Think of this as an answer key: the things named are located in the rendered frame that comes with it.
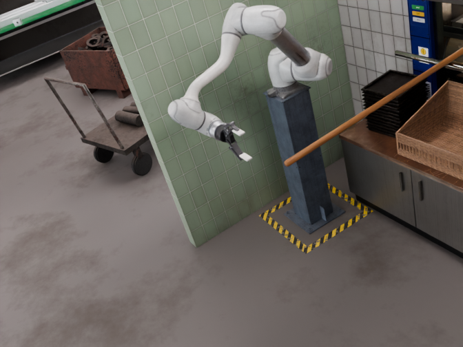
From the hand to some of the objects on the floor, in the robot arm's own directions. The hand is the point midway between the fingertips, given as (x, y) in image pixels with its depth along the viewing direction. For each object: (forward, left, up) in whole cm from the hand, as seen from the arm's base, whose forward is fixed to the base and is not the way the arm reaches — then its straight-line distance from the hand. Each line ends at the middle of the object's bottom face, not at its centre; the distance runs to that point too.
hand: (244, 146), depth 245 cm
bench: (+52, +128, -126) cm, 187 cm away
